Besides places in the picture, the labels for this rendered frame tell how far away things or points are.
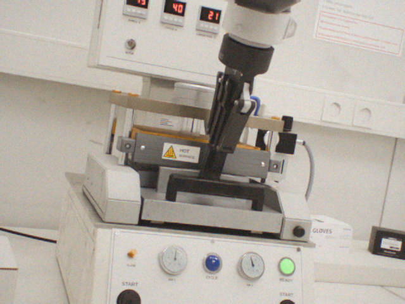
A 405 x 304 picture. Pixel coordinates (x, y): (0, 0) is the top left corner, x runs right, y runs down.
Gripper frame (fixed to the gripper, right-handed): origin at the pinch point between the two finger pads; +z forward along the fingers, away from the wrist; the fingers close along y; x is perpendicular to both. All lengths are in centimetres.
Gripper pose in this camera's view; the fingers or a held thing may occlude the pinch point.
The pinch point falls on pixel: (212, 166)
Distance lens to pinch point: 95.9
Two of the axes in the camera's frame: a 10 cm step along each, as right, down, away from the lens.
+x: 9.4, 1.3, 3.1
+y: 2.2, 4.5, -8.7
